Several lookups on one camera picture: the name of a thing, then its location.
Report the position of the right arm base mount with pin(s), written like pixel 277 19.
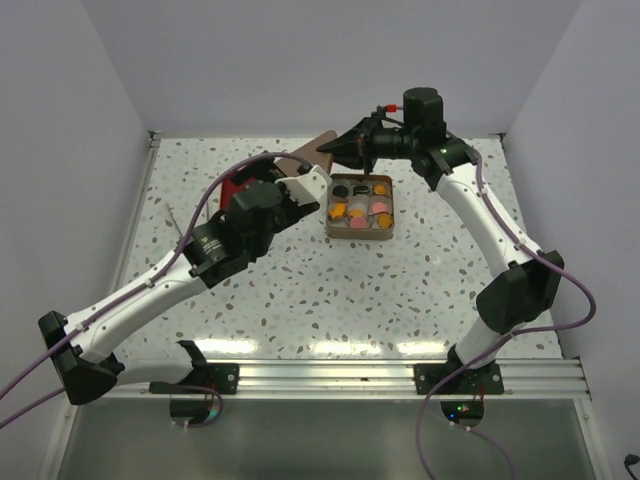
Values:
pixel 486 380

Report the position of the pink round cookie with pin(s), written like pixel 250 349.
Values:
pixel 358 222
pixel 378 207

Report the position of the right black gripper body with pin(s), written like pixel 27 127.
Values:
pixel 394 143

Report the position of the red rectangular tray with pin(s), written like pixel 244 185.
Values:
pixel 230 192

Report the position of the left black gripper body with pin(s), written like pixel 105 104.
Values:
pixel 289 210

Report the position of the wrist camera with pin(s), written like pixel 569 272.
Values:
pixel 385 113
pixel 307 188

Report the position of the aluminium front rail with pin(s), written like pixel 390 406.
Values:
pixel 349 379

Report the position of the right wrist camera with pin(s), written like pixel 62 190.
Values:
pixel 385 113

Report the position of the metal tongs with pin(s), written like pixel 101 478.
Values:
pixel 172 219

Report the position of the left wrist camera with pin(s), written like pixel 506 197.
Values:
pixel 307 188

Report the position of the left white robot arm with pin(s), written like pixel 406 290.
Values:
pixel 83 343

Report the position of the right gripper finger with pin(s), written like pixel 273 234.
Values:
pixel 346 143
pixel 354 160

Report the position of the orange fish cookie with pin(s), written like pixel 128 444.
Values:
pixel 337 211

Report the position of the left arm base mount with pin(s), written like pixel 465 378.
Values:
pixel 201 375

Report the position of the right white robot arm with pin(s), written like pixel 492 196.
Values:
pixel 525 279

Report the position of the black round cookie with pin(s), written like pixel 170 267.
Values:
pixel 340 191

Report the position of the square cookie tin box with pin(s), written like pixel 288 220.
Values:
pixel 340 229

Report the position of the square tin lid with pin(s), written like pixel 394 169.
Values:
pixel 272 165

